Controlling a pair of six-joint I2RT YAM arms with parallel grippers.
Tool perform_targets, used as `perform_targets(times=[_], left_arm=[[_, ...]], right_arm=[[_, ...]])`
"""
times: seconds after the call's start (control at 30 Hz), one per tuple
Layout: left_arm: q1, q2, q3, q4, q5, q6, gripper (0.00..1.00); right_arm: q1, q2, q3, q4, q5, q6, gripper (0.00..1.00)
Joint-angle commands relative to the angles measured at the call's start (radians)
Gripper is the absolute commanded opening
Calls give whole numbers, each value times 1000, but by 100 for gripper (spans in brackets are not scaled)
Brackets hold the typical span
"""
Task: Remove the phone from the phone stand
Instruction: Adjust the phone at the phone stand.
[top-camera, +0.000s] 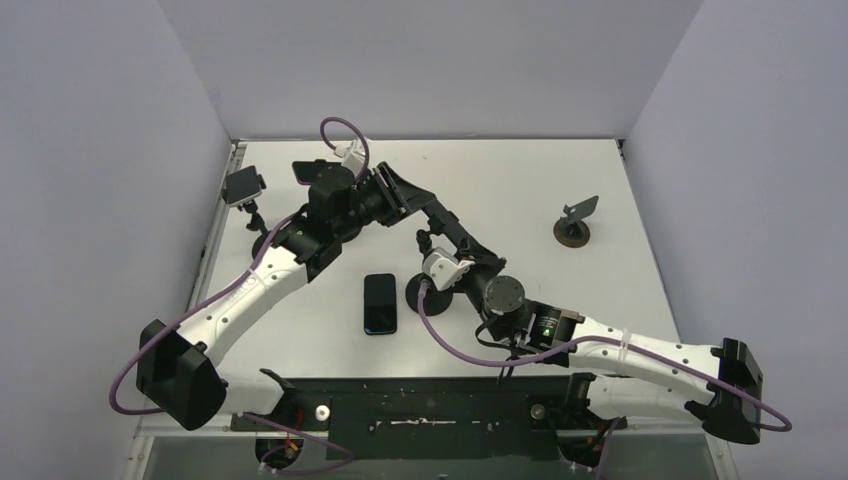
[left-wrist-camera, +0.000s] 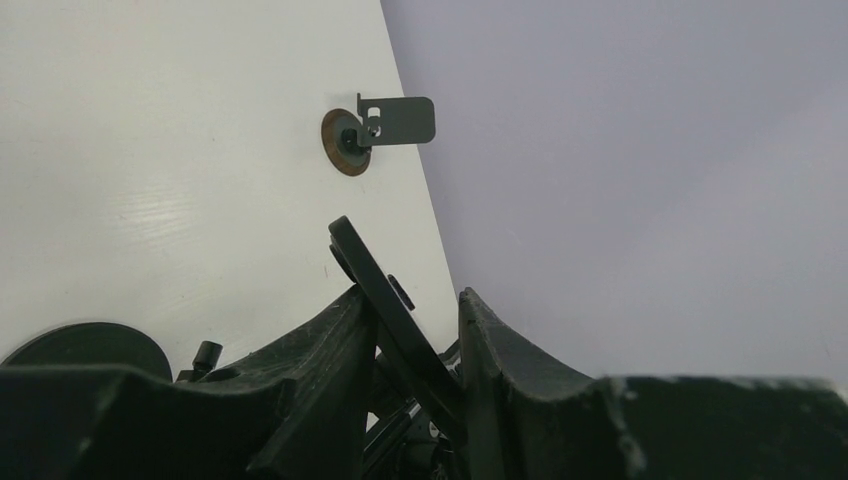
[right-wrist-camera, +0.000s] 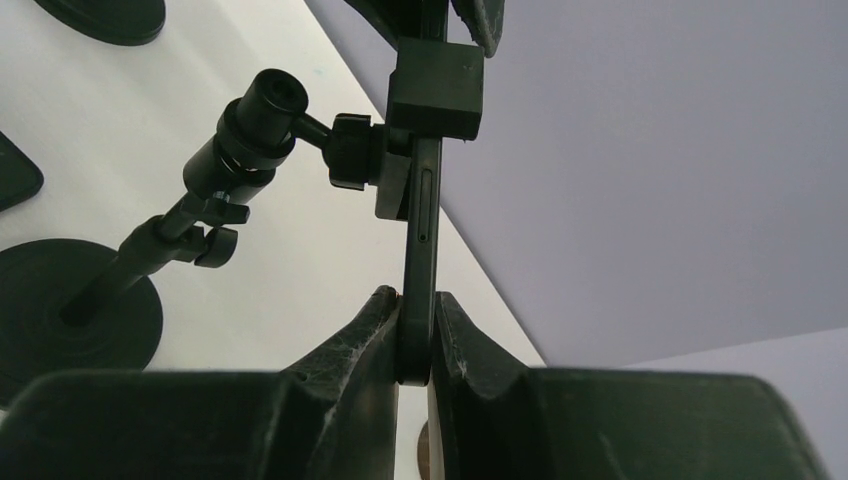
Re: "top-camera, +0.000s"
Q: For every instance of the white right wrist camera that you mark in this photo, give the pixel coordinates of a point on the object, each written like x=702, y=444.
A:
x=443, y=269

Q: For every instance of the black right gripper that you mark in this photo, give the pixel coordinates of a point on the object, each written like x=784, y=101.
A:
x=460, y=252

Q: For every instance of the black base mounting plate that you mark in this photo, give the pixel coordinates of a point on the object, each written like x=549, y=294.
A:
x=459, y=418

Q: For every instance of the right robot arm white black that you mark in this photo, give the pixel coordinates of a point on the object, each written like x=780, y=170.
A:
x=718, y=387

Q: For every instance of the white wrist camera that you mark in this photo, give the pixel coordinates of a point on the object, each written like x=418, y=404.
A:
x=352, y=156
x=443, y=269

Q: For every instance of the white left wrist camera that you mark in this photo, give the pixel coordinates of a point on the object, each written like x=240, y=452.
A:
x=352, y=156

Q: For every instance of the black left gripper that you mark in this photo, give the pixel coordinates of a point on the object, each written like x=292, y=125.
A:
x=399, y=197

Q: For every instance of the grey smartphone on left stand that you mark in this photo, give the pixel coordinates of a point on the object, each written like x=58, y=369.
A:
x=242, y=186

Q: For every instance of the black smartphone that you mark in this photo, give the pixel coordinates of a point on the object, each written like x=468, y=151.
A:
x=442, y=221
x=379, y=304

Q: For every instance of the black round-base stand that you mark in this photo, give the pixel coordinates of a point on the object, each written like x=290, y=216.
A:
x=435, y=302
x=257, y=224

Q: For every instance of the aluminium table frame rail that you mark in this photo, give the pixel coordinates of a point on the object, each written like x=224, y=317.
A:
x=199, y=265

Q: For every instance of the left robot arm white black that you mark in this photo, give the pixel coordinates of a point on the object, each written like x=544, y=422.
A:
x=293, y=255

